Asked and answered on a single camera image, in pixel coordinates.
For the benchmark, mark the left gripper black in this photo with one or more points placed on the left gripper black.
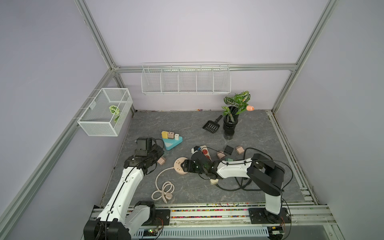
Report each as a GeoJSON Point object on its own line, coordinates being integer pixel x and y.
{"type": "Point", "coordinates": [159, 151]}

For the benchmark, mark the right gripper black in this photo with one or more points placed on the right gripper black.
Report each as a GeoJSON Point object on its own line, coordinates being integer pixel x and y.
{"type": "Point", "coordinates": [188, 167]}

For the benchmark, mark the beige power strip red sockets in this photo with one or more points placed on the beige power strip red sockets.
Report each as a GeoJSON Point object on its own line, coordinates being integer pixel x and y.
{"type": "Point", "coordinates": [205, 151]}

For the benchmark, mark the pink plug from round socket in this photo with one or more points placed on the pink plug from round socket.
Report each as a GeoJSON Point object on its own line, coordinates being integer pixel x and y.
{"type": "Point", "coordinates": [161, 161]}

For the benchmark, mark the round pink power socket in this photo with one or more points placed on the round pink power socket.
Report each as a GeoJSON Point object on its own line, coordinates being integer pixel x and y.
{"type": "Point", "coordinates": [178, 165]}

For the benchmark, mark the pink USB charger plug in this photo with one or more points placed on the pink USB charger plug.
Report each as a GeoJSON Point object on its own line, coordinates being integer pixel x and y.
{"type": "Point", "coordinates": [221, 155]}
{"type": "Point", "coordinates": [171, 135]}
{"type": "Point", "coordinates": [240, 150]}

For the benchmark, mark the teal triangular power socket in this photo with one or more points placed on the teal triangular power socket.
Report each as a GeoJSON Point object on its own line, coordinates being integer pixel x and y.
{"type": "Point", "coordinates": [171, 143]}

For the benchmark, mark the yellow USB charger plug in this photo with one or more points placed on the yellow USB charger plug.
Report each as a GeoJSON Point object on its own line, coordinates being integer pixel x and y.
{"type": "Point", "coordinates": [164, 134]}

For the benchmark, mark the black USB charger plug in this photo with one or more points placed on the black USB charger plug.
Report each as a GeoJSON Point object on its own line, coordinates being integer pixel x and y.
{"type": "Point", "coordinates": [228, 150]}

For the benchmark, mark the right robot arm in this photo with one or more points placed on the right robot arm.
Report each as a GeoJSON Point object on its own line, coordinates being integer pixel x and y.
{"type": "Point", "coordinates": [266, 174]}

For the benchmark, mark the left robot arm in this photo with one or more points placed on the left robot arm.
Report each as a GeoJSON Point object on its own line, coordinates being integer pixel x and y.
{"type": "Point", "coordinates": [114, 222]}

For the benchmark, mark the black litter scoop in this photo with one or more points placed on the black litter scoop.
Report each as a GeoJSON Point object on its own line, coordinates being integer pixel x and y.
{"type": "Point", "coordinates": [212, 126]}

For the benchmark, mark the black plant pot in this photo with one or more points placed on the black plant pot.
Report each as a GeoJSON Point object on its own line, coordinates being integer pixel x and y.
{"type": "Point", "coordinates": [230, 127]}

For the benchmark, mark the green leaf in basket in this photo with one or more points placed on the green leaf in basket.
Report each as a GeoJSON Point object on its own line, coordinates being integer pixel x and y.
{"type": "Point", "coordinates": [114, 110]}

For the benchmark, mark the green artificial plant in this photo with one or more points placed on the green artificial plant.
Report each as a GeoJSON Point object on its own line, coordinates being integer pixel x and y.
{"type": "Point", "coordinates": [235, 105]}

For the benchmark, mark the white mesh wall basket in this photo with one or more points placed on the white mesh wall basket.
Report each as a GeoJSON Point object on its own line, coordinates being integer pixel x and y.
{"type": "Point", "coordinates": [97, 120]}

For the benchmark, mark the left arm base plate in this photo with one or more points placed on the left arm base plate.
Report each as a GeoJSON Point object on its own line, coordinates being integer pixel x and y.
{"type": "Point", "coordinates": [161, 217]}

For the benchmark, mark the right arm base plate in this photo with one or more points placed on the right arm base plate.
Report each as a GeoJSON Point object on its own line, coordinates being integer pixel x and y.
{"type": "Point", "coordinates": [262, 216]}

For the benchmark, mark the white wire wall shelf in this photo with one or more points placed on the white wire wall shelf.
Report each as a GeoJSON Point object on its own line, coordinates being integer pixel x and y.
{"type": "Point", "coordinates": [188, 78]}

